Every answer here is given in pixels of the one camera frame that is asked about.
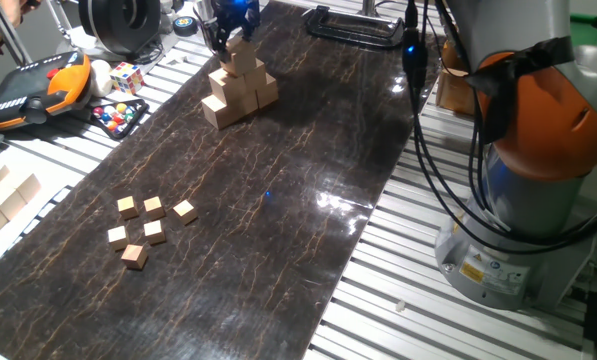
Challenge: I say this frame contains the orange black teach pendant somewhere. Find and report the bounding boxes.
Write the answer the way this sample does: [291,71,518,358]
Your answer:
[0,51,93,133]

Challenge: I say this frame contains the large wooden cube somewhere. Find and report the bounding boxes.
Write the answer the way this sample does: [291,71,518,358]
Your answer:
[207,67,248,106]
[220,35,258,79]
[244,58,268,92]
[255,72,280,109]
[235,92,259,119]
[201,94,239,131]

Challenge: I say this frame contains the green mini pool table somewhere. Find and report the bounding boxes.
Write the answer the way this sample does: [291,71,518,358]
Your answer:
[570,13,597,49]

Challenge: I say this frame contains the slanted silver metal bar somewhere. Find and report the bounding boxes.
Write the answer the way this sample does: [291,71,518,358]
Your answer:
[0,0,33,67]

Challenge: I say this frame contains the dark marbled table mat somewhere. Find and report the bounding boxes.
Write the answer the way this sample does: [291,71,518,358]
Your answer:
[0,0,447,360]

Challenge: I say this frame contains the thin silver metal rod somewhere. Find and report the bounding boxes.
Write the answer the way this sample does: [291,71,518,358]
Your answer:
[45,0,77,49]

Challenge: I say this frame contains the black triangle rack coloured balls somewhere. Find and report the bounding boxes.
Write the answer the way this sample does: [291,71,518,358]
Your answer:
[88,97,151,141]

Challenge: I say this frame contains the small wooden cube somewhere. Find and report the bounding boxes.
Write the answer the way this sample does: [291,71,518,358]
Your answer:
[142,195,167,222]
[143,219,168,246]
[120,243,149,272]
[107,225,130,252]
[172,199,199,227]
[116,195,140,221]

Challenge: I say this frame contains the person's hand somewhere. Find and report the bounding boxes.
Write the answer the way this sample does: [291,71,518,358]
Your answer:
[0,0,42,29]

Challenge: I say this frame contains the black clamp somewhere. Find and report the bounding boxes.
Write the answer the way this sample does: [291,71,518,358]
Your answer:
[301,4,407,50]

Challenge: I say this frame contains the Rubik's cube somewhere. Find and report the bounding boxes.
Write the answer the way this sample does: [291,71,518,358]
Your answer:
[108,61,146,96]

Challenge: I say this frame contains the small round black puck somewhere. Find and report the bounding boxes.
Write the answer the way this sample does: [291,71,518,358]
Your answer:
[172,15,200,38]

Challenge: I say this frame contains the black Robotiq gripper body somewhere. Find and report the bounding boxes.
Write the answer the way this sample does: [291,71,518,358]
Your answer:
[210,0,262,34]

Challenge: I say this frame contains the black filament spool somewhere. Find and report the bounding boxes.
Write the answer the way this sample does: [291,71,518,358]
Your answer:
[77,0,162,56]

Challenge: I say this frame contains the white egg-shaped object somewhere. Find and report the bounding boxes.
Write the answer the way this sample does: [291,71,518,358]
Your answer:
[88,59,114,99]

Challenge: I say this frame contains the black plug blue light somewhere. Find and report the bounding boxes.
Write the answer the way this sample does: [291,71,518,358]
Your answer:
[401,27,429,91]

